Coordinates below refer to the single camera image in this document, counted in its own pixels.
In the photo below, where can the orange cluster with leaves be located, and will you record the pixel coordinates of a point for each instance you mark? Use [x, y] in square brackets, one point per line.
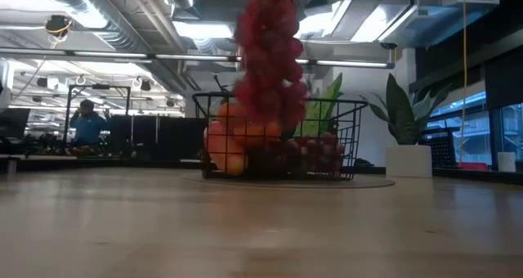
[229, 147]

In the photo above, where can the red grape bunch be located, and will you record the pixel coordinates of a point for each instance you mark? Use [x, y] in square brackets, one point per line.
[269, 65]
[318, 151]

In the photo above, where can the green romaine lettuce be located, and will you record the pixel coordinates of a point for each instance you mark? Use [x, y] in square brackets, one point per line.
[323, 114]

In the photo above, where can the distant produce pile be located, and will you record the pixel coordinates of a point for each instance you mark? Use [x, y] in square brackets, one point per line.
[86, 151]

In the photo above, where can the black partition panels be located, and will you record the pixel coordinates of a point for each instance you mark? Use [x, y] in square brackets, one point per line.
[163, 137]

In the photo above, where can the small black background object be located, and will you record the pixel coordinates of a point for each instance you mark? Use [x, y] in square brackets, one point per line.
[367, 165]

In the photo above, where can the long ceiling light strip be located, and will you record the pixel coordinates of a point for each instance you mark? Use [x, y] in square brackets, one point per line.
[355, 64]
[110, 54]

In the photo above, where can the green leafy plant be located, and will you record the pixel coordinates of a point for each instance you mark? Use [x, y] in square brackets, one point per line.
[398, 114]

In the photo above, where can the white plant pot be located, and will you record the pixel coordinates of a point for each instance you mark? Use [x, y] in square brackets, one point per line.
[408, 161]

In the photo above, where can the person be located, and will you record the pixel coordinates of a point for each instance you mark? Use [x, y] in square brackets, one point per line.
[88, 126]

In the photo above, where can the black perforated metal stand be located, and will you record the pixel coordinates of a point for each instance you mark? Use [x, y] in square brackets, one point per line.
[443, 149]

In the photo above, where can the flat red object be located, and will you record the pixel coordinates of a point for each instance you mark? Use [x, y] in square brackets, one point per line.
[474, 166]

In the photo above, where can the distant work table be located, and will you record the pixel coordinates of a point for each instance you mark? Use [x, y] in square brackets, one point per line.
[41, 163]

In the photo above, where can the black ceiling-mounted device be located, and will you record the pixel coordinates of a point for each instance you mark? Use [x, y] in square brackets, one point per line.
[58, 24]

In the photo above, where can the white cup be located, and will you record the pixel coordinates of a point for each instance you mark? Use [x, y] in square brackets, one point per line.
[506, 162]

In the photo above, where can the black monitor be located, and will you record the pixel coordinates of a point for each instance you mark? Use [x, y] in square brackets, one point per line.
[14, 124]

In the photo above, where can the black metal frame stand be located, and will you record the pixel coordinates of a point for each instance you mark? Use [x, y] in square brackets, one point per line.
[98, 86]

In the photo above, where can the round silver ventilation duct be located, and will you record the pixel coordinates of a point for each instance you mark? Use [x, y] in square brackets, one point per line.
[118, 28]

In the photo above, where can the rectangular silver ventilation duct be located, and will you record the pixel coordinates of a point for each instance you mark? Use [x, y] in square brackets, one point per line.
[429, 20]

